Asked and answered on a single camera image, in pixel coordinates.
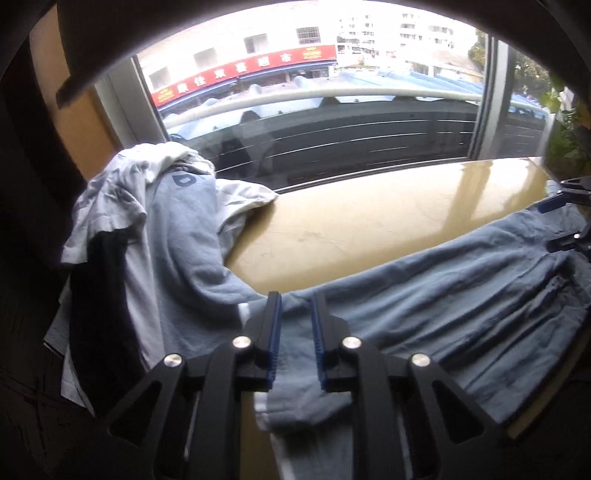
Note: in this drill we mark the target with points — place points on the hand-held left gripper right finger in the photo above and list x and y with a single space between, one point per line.
318 332

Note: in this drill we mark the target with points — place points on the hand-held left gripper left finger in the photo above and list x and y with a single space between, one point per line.
272 332

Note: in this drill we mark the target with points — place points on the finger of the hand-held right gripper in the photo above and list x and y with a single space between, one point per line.
570 194
572 242

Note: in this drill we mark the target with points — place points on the blue-grey pants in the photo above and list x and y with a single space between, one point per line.
438 295

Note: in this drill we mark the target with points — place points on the green plant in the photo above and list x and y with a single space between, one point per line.
565 134

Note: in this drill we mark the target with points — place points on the grey printed sweatshirt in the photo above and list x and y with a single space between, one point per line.
184 258

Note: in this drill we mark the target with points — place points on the light grey shirt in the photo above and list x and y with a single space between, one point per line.
137 286

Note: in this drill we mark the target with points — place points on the blue corrugated roof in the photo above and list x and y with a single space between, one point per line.
415 81

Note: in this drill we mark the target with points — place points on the white t-shirt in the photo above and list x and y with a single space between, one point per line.
120 184

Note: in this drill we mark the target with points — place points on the red shop sign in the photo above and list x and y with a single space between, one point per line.
240 76

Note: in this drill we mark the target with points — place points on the white building facade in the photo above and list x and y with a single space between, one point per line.
277 41

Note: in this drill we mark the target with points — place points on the grey window frame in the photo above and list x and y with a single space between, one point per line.
482 115

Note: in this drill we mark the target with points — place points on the white balcony rail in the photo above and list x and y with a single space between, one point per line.
277 99

